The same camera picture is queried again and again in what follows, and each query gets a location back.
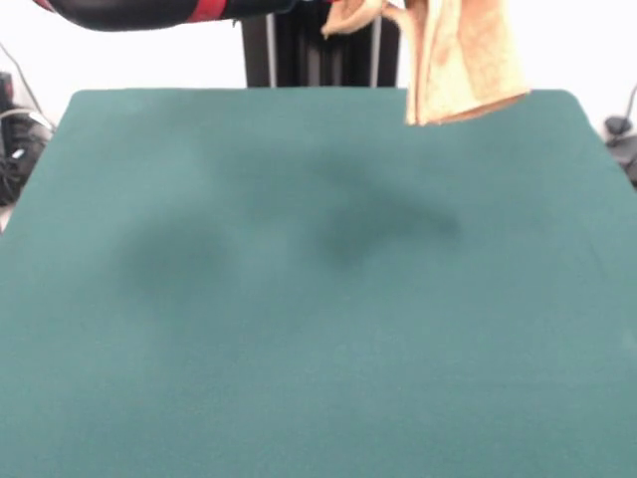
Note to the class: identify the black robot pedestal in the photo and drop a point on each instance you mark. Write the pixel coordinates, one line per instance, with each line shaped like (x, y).
(308, 60)

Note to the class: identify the tan terry towel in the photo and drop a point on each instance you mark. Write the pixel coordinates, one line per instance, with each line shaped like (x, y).
(463, 65)

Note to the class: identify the small black plug adapter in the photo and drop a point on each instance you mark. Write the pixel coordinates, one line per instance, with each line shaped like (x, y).
(617, 124)

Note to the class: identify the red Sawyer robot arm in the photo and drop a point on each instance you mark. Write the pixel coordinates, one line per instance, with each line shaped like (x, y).
(124, 12)

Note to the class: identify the dark green table cloth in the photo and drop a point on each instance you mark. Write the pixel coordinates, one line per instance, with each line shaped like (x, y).
(298, 323)

